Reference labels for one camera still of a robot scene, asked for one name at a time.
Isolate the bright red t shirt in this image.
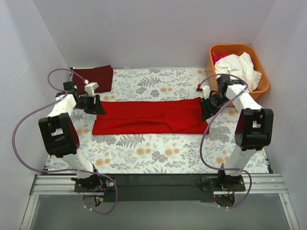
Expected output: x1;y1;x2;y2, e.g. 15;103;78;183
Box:
92;97;208;135

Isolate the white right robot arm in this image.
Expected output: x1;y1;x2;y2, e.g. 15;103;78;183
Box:
196;74;274;192

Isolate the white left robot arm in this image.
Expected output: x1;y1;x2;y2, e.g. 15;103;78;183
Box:
38;80;106;192

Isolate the folded dark red t shirt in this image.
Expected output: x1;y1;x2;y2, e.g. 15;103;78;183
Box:
72;65;113;93

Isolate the floral patterned table mat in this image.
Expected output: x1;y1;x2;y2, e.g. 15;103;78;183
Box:
47;68;268;175

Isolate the pink garment in basket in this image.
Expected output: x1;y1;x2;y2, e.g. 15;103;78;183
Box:
211;53;229;65

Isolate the cream white t shirt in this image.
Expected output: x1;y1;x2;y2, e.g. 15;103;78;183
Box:
214;52;262;92

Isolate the orange plastic basket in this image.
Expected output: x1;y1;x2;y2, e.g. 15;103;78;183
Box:
206;44;270;101

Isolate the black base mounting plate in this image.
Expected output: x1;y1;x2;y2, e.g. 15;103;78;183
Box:
73;172;246;202

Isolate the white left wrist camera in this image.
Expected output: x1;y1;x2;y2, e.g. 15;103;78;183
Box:
84;82;99;97

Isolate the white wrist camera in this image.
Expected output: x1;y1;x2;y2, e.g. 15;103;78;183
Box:
196;84;211;99
84;82;99;97

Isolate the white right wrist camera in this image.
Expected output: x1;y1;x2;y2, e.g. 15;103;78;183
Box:
196;84;211;99

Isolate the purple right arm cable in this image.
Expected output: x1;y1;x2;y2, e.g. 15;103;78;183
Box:
198;73;252;209

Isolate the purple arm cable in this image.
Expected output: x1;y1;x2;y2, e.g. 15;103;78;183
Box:
12;68;118;215
198;73;252;209

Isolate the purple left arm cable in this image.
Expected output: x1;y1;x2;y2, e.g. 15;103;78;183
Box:
12;68;118;215

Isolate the aluminium frame rail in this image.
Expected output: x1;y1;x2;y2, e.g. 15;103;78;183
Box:
21;173;299;230

